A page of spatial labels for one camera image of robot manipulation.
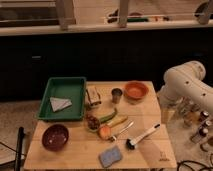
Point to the dark red berry toy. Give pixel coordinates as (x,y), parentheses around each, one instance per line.
(92,122)

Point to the orange carrot toy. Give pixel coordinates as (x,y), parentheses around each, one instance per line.
(104,132)

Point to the purple bowl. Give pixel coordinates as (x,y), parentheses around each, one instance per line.
(55,137)

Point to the blue sponge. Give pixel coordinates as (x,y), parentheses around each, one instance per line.
(110,156)

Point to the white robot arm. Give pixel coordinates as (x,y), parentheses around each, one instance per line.
(186,80)

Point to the orange bowl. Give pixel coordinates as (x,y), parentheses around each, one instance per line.
(135,90)

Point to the black pole left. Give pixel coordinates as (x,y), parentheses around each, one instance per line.
(18,155)

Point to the yellow banana toy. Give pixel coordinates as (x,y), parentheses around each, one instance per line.
(117,120)

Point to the white handled black brush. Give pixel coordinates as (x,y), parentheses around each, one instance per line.
(131,143)

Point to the green plastic tray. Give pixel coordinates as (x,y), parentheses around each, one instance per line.
(72,88)

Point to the sandwich toy block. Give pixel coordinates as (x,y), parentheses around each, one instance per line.
(94,98)

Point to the small metal cup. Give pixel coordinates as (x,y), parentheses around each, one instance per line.
(116,95)

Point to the green pepper toy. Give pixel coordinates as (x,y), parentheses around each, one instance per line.
(108,117)

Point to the grey folded cloth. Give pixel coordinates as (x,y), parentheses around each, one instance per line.
(58,104)

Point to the metal fork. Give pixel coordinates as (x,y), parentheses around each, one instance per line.
(115,136)

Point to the brown bottle on floor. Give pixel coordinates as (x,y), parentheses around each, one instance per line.
(199,135)

